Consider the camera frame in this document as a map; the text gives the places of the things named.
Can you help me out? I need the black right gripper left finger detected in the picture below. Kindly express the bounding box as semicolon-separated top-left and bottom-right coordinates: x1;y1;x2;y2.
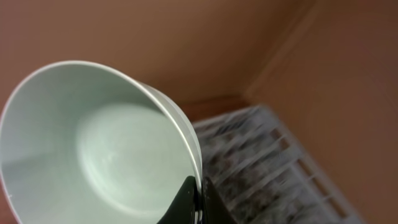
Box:
157;176;197;224

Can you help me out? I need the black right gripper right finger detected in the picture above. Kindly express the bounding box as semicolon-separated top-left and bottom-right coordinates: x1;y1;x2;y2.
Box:
202;177;236;224

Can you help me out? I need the green bowl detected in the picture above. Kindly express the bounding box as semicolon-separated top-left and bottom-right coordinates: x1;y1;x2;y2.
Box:
1;60;203;223

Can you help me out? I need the grey dishwasher rack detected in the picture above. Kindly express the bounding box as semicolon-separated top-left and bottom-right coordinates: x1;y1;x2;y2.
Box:
193;105;363;224

